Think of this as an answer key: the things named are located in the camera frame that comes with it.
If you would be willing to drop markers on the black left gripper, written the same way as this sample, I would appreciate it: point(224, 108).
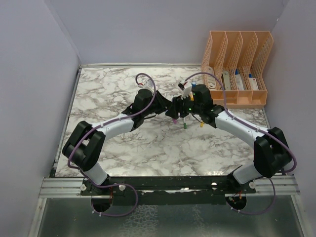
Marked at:
point(164, 104)

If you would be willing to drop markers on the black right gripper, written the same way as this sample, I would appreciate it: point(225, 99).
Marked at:
point(177, 104)

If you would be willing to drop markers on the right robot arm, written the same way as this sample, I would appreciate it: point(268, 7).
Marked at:
point(271, 152)

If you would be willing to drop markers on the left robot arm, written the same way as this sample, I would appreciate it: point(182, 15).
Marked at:
point(84, 145)

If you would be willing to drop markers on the white box in organizer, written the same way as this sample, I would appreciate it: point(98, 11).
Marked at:
point(210, 79)

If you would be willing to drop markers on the blue white box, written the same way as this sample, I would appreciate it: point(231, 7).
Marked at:
point(239, 81)

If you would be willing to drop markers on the red white box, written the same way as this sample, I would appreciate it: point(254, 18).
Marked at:
point(253, 82)

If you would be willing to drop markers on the orange file organizer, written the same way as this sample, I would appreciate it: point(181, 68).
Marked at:
point(246, 51)

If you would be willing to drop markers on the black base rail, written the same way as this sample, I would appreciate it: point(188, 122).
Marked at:
point(166, 190)

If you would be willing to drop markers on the aluminium frame rail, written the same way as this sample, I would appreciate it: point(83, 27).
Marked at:
point(70, 187)

